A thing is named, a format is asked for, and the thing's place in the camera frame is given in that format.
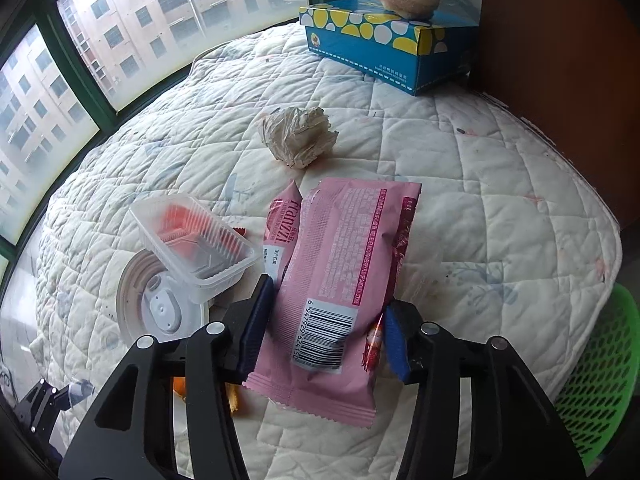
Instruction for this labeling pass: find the white round plastic lid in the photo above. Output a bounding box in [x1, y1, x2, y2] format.
[116, 252, 211, 343]

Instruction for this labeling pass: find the blue spotted tissue box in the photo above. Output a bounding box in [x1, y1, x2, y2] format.
[299, 0, 478, 97]

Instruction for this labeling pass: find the large pink snack packet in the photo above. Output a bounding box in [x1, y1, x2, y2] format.
[242, 177, 423, 428]

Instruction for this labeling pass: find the green window frame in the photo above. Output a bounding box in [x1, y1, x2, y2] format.
[0, 0, 361, 281]

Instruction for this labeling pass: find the paper ball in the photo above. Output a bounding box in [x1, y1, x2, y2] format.
[258, 106, 338, 168]

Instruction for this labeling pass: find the green plastic basket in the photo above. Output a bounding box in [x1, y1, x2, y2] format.
[552, 282, 640, 480]

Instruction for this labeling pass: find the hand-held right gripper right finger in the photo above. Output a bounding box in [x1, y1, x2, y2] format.
[384, 299, 586, 480]

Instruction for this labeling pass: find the apartment building outside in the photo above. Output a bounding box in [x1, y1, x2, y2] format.
[0, 0, 311, 241]

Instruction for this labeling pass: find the clear plastic tray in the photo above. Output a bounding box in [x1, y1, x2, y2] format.
[129, 195, 258, 306]

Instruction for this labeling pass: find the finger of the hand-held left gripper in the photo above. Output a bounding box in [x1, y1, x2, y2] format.
[15, 381, 77, 435]

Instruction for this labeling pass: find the small pink snack packet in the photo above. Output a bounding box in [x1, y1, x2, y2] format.
[262, 182, 301, 281]

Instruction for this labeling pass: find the brown wooden panel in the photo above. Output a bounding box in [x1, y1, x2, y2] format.
[470, 0, 640, 291]

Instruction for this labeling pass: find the small red snack wrapper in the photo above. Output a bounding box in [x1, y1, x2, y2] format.
[364, 312, 387, 373]

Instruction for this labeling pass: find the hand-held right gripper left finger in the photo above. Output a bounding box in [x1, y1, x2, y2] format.
[59, 275, 276, 480]

